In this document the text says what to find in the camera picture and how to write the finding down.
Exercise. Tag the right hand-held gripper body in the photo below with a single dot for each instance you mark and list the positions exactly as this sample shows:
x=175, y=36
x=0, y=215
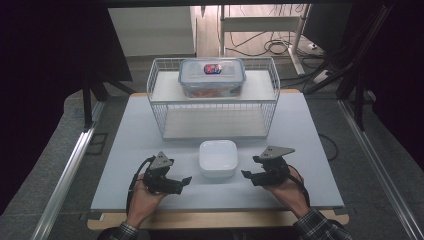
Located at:
x=276, y=170

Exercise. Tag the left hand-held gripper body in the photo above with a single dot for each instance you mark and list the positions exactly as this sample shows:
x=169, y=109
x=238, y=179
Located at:
x=156, y=176

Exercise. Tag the white square bowl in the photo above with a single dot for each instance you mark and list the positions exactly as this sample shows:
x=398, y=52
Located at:
x=218, y=158

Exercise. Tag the clear plastic lidded container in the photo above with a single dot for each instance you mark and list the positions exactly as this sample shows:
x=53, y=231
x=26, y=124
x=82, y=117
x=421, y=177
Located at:
x=211, y=81

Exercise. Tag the person's right hand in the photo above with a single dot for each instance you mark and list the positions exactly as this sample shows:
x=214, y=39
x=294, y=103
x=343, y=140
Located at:
x=290, y=193

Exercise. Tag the person's left hand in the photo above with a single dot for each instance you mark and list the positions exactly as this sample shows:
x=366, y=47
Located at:
x=141, y=203

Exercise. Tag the pale blue table mat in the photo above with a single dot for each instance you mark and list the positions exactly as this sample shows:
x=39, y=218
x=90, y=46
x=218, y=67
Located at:
x=233, y=193

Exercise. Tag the black metal stand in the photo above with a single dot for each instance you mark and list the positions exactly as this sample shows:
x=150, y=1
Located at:
x=358, y=100
x=87, y=106

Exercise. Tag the white power strip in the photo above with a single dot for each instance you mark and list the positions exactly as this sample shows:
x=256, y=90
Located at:
x=321, y=76

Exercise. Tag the white cabinet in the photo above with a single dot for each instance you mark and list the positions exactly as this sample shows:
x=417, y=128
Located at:
x=151, y=30

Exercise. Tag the aluminium rail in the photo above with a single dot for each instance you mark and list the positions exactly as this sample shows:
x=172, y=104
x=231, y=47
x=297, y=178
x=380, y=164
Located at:
x=66, y=173
x=376, y=166

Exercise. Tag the white metal desk frame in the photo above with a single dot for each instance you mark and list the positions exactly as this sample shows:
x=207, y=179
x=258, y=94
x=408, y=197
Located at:
x=260, y=24

